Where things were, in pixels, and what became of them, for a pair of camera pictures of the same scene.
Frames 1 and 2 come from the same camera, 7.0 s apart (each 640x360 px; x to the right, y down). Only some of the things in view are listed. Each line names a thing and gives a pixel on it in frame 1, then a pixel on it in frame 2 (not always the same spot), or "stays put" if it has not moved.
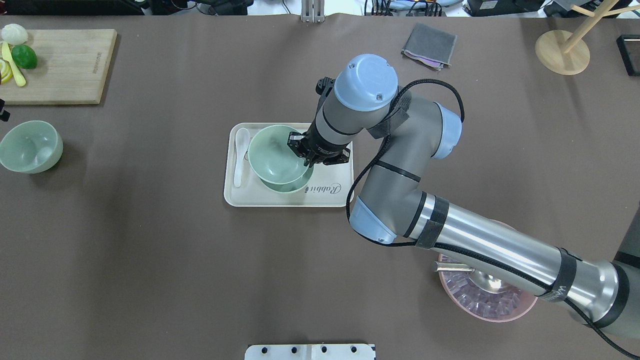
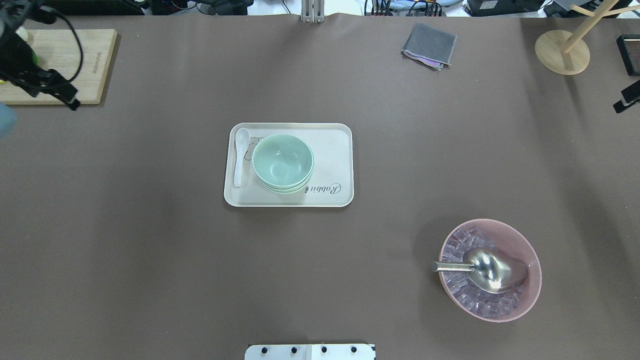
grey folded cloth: (433, 48) stays put
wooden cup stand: (567, 54) stays put
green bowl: (31, 147) to (282, 160)
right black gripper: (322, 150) to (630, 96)
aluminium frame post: (312, 11) stays put
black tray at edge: (628, 48) stays put
